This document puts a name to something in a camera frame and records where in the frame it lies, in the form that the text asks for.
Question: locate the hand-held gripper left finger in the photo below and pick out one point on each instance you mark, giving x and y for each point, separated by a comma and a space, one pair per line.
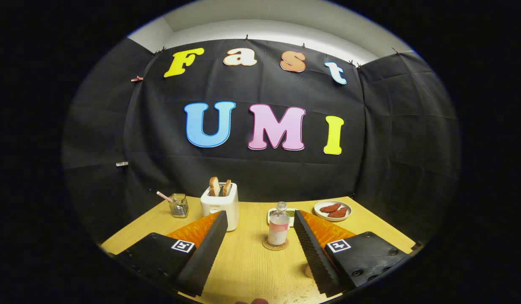
203, 261

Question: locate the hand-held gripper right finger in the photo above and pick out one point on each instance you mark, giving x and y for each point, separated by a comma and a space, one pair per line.
317, 261

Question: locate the clear juice bottle pink label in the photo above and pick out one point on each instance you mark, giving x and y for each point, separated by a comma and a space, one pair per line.
278, 230

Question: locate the round cork coaster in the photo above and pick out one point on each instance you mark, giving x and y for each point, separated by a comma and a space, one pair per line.
265, 245

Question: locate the wooden table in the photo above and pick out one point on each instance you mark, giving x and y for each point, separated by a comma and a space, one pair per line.
252, 270

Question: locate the red sausage piece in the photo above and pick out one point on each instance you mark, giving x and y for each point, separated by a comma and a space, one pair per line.
330, 207
338, 213

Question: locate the white divided grain dish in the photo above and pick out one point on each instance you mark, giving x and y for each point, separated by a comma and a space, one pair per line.
291, 213

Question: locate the white toaster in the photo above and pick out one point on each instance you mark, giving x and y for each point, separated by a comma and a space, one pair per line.
220, 207

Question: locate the glass jar with mesh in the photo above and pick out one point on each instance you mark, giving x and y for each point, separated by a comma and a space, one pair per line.
178, 207

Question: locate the round white plate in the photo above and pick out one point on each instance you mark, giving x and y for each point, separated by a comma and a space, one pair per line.
347, 207

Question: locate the toast bread slice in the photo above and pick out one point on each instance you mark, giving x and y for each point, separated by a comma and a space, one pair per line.
214, 186
227, 188

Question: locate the pink striped straw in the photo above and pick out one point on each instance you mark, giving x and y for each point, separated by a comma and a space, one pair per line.
163, 196

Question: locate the black backdrop cloth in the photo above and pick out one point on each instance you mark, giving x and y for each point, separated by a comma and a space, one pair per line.
159, 126

